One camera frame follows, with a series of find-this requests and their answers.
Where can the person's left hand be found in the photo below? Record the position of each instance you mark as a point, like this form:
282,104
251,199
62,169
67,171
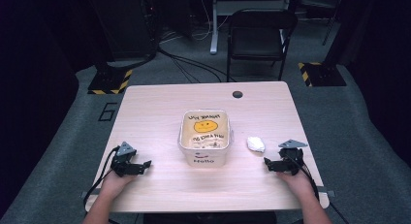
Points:
115,183

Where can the grey table bracket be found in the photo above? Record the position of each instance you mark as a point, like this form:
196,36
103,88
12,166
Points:
84,194
326,193

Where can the white desk frame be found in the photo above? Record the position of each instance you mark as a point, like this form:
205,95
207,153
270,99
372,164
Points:
223,10

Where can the person's right hand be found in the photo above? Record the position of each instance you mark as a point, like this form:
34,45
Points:
296,182

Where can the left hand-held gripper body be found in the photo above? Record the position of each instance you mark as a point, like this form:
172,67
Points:
124,156

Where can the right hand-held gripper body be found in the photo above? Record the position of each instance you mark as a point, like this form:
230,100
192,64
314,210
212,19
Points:
291,156

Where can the crumpled white paper ball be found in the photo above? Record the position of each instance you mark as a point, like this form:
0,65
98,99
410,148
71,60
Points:
256,144

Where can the black folding chair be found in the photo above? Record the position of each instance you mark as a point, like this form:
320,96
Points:
258,39

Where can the black yellow striped stand base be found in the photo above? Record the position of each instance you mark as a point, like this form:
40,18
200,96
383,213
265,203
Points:
323,74
110,80

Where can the white bin with smiley face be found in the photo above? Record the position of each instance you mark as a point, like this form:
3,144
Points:
204,138

